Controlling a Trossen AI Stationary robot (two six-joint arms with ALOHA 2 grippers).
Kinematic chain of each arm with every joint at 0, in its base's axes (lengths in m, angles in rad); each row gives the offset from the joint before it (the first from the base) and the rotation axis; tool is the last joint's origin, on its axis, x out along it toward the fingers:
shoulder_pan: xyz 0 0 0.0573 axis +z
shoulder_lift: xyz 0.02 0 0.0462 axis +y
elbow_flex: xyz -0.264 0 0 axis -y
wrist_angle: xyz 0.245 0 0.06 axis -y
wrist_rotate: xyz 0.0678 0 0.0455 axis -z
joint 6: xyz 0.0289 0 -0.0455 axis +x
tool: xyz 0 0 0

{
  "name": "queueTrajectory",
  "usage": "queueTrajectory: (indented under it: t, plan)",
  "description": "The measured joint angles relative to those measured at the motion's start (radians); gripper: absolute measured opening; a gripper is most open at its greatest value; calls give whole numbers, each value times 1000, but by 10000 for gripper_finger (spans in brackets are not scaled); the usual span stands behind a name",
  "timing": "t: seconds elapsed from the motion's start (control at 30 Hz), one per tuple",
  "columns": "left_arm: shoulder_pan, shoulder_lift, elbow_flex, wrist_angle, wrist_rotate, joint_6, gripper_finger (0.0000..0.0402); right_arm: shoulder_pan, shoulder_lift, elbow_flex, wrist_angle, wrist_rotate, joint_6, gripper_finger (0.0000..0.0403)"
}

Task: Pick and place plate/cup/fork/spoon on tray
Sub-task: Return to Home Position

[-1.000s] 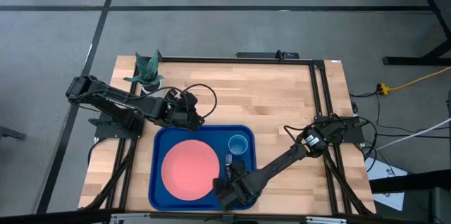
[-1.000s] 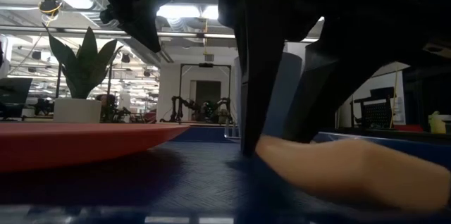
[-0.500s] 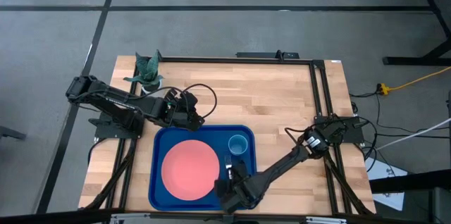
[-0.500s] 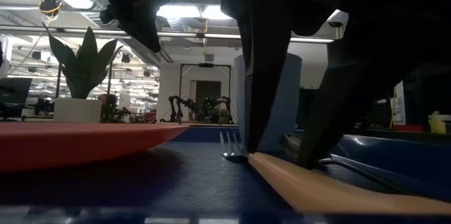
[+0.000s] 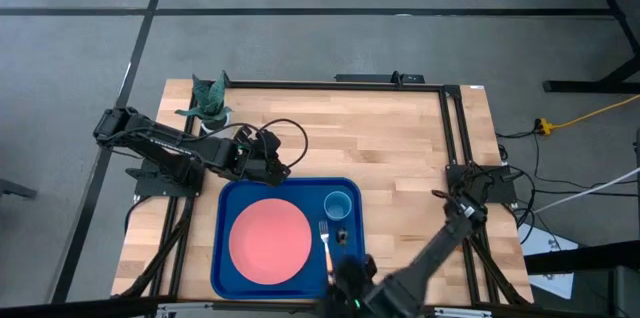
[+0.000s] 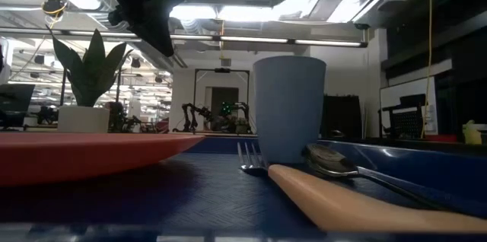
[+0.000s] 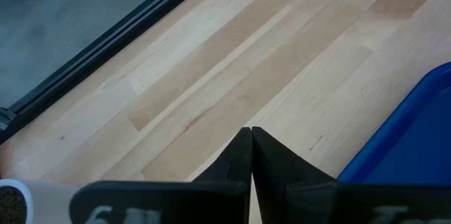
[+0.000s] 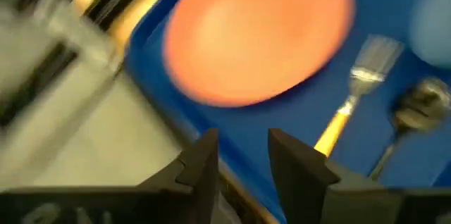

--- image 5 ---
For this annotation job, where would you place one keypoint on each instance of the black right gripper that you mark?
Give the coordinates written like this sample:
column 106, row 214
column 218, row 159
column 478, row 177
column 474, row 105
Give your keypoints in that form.
column 350, row 283

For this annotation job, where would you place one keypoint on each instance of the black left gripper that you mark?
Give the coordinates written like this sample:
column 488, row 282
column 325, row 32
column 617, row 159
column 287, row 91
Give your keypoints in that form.
column 247, row 163

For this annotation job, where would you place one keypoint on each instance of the pink round plate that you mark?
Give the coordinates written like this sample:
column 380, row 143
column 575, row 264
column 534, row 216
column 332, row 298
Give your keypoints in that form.
column 270, row 240

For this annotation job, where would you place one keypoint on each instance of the light blue plastic cup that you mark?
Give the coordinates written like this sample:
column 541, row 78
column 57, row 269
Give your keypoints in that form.
column 338, row 205

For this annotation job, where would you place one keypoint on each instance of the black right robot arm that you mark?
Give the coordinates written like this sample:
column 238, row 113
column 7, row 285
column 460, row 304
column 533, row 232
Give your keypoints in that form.
column 435, row 253

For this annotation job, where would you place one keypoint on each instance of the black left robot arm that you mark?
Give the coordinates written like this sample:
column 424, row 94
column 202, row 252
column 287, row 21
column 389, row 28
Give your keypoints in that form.
column 165, row 145

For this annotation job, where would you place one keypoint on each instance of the blue plastic tray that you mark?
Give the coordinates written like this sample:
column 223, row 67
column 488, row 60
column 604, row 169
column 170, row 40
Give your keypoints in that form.
column 300, row 193

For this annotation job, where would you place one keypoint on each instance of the white plant pot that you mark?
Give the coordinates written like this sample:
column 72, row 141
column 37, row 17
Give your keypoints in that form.
column 216, row 124

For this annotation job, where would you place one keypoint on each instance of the green leafy plant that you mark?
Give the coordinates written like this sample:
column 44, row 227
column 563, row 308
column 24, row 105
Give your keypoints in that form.
column 207, row 98

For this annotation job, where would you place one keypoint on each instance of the white paper sheet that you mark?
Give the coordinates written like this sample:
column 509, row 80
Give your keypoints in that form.
column 545, row 243

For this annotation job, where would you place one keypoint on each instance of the black floor beam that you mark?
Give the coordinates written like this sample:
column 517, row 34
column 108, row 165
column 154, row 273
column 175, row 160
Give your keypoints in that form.
column 580, row 258

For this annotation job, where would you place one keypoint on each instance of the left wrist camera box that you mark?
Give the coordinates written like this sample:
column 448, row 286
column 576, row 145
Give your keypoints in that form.
column 268, row 143

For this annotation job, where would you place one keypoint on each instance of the black aluminium table frame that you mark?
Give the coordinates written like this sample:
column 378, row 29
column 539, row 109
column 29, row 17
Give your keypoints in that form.
column 350, row 87

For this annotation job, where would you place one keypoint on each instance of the black table leg frame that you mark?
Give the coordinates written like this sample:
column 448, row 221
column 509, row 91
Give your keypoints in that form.
column 615, row 73

